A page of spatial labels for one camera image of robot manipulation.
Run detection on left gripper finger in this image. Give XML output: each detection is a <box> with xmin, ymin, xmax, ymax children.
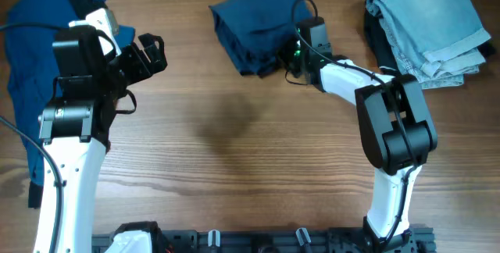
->
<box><xmin>138</xmin><ymin>33</ymin><xmax>165</xmax><ymax>57</ymax></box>
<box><xmin>140</xmin><ymin>48</ymin><xmax>168</xmax><ymax>76</ymax></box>

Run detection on dark navy denim shorts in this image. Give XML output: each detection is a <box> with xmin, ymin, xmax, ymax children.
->
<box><xmin>209</xmin><ymin>0</ymin><xmax>313</xmax><ymax>77</ymax></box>

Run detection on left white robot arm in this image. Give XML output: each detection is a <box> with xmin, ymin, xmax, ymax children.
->
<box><xmin>34</xmin><ymin>8</ymin><xmax>167</xmax><ymax>252</ymax></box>

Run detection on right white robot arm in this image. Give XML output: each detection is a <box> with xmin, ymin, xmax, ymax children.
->
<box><xmin>277</xmin><ymin>38</ymin><xmax>438</xmax><ymax>252</ymax></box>

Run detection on blue shirt pile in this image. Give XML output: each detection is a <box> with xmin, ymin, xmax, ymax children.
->
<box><xmin>4</xmin><ymin>0</ymin><xmax>136</xmax><ymax>186</ymax></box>

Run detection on black folded garment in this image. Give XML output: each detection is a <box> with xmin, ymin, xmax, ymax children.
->
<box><xmin>364</xmin><ymin>5</ymin><xmax>496</xmax><ymax>87</ymax></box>

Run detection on light blue folded jeans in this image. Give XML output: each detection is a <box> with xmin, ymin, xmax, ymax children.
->
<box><xmin>366</xmin><ymin>0</ymin><xmax>491</xmax><ymax>89</ymax></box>

